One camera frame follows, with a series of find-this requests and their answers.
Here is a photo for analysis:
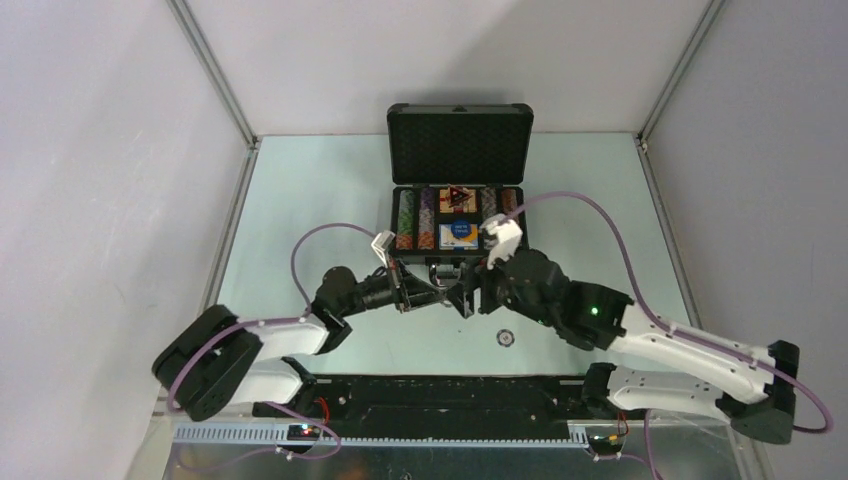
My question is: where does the left aluminium frame post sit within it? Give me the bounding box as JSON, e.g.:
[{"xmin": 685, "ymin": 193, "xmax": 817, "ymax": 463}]
[{"xmin": 166, "ymin": 0, "xmax": 258, "ymax": 149}]

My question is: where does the blue card deck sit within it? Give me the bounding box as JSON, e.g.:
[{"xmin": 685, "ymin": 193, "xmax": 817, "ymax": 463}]
[{"xmin": 438, "ymin": 223, "xmax": 479, "ymax": 251}]

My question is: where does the red card deck box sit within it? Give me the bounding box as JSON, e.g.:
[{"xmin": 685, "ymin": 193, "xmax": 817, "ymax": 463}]
[{"xmin": 439, "ymin": 186, "xmax": 478, "ymax": 214}]

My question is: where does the right aluminium frame post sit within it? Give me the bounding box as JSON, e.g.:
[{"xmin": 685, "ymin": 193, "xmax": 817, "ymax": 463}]
[{"xmin": 637, "ymin": 0, "xmax": 728, "ymax": 151}]

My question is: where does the green chip row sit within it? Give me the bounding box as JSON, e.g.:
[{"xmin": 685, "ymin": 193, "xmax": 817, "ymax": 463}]
[{"xmin": 396, "ymin": 190, "xmax": 415, "ymax": 250}]

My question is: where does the blue small blind button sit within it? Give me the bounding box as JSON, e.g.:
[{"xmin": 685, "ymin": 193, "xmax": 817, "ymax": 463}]
[{"xmin": 450, "ymin": 220, "xmax": 472, "ymax": 238}]

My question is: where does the grey poker chip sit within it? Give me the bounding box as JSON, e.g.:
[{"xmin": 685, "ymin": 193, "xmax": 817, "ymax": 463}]
[{"xmin": 496, "ymin": 329, "xmax": 516, "ymax": 348}]

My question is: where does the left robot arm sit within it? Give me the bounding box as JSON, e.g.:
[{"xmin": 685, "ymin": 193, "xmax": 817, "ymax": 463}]
[{"xmin": 151, "ymin": 262, "xmax": 451, "ymax": 422}]

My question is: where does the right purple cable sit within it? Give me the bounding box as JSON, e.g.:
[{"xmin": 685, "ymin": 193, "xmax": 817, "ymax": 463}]
[{"xmin": 496, "ymin": 192, "xmax": 835, "ymax": 480}]

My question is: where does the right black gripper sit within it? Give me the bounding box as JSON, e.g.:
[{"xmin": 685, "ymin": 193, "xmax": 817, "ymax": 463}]
[{"xmin": 442, "ymin": 243, "xmax": 555, "ymax": 329}]

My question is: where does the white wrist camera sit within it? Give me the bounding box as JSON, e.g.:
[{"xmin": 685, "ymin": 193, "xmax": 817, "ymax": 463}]
[
  {"xmin": 370, "ymin": 230, "xmax": 396, "ymax": 268},
  {"xmin": 481, "ymin": 214, "xmax": 523, "ymax": 270}
]

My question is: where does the aluminium frame post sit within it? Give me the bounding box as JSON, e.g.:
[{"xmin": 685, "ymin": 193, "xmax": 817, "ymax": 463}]
[
  {"xmin": 637, "ymin": 0, "xmax": 728, "ymax": 151},
  {"xmin": 166, "ymin": 0, "xmax": 258, "ymax": 149}
]

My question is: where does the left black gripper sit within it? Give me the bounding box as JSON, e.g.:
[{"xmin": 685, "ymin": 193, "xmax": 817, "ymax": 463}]
[{"xmin": 339, "ymin": 258, "xmax": 443, "ymax": 318}]

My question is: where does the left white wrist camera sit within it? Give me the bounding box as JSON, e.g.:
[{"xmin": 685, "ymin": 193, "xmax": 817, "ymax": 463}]
[{"xmin": 370, "ymin": 230, "xmax": 396, "ymax": 268}]

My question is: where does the blue orange chip row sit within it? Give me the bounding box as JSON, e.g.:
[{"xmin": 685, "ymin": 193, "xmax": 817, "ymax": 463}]
[{"xmin": 480, "ymin": 187, "xmax": 500, "ymax": 220}]

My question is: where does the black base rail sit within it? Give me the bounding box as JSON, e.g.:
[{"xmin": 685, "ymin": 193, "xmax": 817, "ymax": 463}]
[{"xmin": 291, "ymin": 374, "xmax": 618, "ymax": 441}]

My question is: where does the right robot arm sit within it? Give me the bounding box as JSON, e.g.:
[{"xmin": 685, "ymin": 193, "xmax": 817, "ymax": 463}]
[{"xmin": 449, "ymin": 249, "xmax": 800, "ymax": 445}]

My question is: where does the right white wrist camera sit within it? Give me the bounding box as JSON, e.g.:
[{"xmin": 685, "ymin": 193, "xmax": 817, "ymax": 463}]
[{"xmin": 481, "ymin": 214, "xmax": 523, "ymax": 270}]

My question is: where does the red triangular dealer button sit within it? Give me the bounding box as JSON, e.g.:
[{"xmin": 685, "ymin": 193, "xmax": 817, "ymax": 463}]
[{"xmin": 448, "ymin": 185, "xmax": 472, "ymax": 207}]

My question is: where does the black poker case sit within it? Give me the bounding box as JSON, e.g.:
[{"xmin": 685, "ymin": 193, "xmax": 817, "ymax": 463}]
[{"xmin": 386, "ymin": 103, "xmax": 535, "ymax": 287}]

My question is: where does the brown chip row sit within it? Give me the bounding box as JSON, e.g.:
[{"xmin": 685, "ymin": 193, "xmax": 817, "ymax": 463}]
[{"xmin": 500, "ymin": 188, "xmax": 519, "ymax": 218}]

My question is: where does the purple blue chip row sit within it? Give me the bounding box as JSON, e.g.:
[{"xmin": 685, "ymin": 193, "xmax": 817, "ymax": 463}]
[{"xmin": 417, "ymin": 188, "xmax": 435, "ymax": 250}]

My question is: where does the grey cable duct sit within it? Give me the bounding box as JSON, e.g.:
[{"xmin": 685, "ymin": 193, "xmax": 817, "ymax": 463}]
[{"xmin": 173, "ymin": 423, "xmax": 591, "ymax": 449}]

